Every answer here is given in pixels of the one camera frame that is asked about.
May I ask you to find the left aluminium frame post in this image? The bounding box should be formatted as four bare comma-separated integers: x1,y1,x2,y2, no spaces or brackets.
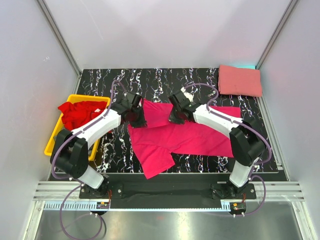
35,0,82,78

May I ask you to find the folded salmon pink t shirt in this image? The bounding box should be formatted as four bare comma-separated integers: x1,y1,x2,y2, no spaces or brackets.
218,65,263,98

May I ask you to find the folded teal t shirt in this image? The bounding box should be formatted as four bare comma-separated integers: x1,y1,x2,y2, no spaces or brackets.
232,64,256,70

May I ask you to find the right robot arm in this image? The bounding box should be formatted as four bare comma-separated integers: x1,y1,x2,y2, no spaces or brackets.
168,88,271,199

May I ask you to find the aluminium frame post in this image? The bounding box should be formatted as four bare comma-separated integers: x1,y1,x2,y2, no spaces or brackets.
255,0,300,70
35,0,82,78

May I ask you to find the aluminium rail profile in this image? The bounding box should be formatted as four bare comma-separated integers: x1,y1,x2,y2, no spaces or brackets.
33,181,305,212

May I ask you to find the right aluminium frame post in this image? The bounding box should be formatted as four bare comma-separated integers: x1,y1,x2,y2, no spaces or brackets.
255,0,300,70

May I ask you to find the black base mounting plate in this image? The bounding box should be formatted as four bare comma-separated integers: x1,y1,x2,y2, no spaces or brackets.
48,172,287,210

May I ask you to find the red t shirt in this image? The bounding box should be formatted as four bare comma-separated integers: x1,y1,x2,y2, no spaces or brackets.
57,101,108,131

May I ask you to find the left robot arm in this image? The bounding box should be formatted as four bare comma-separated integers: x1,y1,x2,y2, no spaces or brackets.
50,91,147,198

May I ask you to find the magenta pink t shirt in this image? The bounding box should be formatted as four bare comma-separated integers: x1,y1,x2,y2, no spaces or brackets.
127,100,233,179

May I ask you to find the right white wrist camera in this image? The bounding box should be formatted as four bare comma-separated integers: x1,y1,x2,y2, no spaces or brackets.
183,91,194,102

